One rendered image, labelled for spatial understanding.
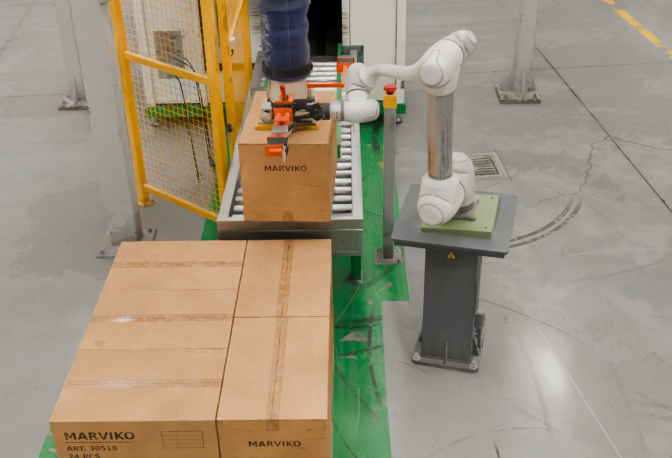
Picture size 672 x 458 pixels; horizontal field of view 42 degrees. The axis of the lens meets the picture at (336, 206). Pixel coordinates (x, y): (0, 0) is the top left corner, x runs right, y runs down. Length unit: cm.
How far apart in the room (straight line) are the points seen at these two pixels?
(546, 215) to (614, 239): 44
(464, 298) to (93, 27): 229
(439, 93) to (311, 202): 93
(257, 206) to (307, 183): 26
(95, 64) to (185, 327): 168
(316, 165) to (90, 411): 142
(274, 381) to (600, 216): 280
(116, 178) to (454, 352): 210
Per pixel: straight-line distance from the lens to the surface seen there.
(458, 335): 420
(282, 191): 401
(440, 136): 351
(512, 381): 425
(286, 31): 392
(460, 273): 399
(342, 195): 452
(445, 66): 334
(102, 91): 484
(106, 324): 379
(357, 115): 382
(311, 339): 357
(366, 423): 400
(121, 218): 518
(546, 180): 592
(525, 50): 698
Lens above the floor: 278
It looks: 30 degrees down
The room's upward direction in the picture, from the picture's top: 1 degrees counter-clockwise
